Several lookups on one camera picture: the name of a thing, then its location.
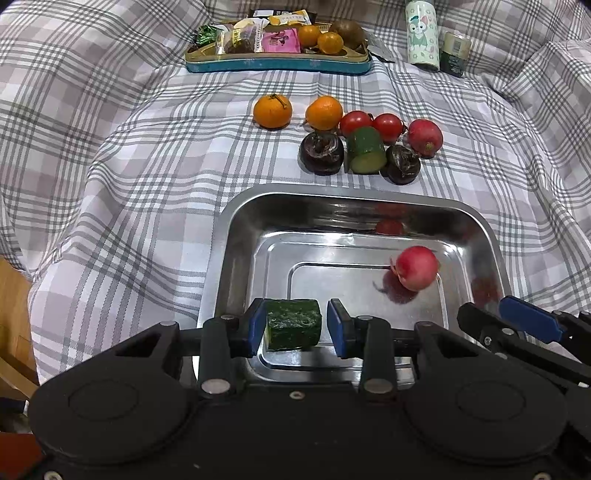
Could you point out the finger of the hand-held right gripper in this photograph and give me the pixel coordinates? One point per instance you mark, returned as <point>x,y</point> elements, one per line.
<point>480,323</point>
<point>531,318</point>

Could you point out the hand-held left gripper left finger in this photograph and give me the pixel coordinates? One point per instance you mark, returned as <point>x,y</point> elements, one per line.
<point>256,328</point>

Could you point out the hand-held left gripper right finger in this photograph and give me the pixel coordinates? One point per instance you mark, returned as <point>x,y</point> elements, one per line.
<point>339,330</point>

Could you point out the cucumber piece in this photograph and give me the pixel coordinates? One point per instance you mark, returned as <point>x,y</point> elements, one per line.
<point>293,324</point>
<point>366,150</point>

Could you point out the stainless steel tray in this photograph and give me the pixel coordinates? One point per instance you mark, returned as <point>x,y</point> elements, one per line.
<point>323,258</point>

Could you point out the red radish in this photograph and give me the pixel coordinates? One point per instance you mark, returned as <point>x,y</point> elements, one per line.
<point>425,136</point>
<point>418,268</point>

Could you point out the tangerine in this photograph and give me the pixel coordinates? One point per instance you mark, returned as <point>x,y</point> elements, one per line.
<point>272,111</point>
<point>324,113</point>

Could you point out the small dark water chestnut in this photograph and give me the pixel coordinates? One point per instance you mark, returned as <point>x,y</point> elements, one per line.
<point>402,165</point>

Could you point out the large dark water chestnut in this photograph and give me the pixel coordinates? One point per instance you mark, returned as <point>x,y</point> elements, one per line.
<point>322,153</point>

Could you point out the red tomato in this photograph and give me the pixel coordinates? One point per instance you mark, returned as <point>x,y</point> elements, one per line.
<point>354,122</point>
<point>388,126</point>

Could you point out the grey plaid blanket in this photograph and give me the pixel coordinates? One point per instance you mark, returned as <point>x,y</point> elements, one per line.
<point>115,138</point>

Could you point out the wooden furniture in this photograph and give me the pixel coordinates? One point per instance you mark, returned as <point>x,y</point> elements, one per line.
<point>14,323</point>

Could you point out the teal and gold snack tin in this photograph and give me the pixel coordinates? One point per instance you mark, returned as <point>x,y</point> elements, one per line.
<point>277,65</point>

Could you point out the small green jar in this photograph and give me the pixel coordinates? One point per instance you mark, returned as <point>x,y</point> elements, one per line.
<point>455,54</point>

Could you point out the grey foil wrapper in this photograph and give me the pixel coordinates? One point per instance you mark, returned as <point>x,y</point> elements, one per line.
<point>381,48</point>

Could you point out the small orange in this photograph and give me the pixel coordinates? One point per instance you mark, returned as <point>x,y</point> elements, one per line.
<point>330,43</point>
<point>309,36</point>

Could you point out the pink snack packet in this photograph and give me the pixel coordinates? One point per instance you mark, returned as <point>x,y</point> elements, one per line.
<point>280,41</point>

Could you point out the clear packet of brown snack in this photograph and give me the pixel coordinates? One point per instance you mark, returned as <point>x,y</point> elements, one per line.
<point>240,40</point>

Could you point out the cartoon print bottle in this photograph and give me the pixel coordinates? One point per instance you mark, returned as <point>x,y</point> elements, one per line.
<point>421,37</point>

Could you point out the brown round fruit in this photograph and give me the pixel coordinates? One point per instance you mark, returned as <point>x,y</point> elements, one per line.
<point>347,33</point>

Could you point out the green foil candy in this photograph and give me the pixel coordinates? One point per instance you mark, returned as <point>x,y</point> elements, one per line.
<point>204,35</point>

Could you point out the white wrapped candy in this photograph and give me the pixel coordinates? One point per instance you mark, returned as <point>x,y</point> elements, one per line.
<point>244,24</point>

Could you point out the yellow pastry packet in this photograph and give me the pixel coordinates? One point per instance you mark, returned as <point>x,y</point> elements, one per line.
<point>288,18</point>

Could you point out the black snack packet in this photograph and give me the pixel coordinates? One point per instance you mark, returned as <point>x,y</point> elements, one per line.
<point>258,14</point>

